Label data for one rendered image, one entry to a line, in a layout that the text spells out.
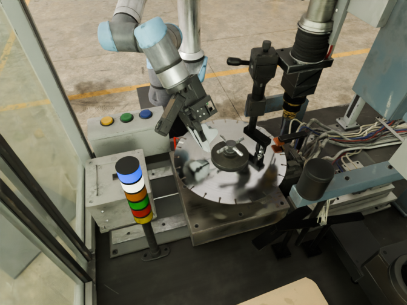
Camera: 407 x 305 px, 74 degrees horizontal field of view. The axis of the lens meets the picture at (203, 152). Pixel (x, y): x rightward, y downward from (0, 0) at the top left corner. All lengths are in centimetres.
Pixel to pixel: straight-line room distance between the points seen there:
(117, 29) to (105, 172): 41
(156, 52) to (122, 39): 15
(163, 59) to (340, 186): 50
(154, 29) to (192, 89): 17
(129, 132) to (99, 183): 23
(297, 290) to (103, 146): 77
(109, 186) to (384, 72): 71
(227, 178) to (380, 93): 40
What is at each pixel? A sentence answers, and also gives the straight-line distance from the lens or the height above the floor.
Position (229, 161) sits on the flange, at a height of 96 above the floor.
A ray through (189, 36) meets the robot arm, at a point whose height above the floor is 108.
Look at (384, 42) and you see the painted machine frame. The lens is 60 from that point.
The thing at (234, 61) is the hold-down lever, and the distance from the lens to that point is 69.
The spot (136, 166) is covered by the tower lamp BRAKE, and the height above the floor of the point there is 116.
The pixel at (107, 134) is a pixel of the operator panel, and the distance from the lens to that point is 100.
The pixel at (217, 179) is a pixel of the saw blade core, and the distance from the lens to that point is 75.
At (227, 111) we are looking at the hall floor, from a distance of 248.
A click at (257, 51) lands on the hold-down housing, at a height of 125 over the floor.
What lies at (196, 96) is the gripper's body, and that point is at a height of 113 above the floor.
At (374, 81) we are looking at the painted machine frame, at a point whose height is 126.
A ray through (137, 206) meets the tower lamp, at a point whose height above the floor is 105.
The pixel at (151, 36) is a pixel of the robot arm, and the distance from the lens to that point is 67.
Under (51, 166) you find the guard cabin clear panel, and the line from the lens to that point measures 76.
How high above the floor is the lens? 155
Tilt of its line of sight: 47 degrees down
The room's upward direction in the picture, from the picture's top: straight up
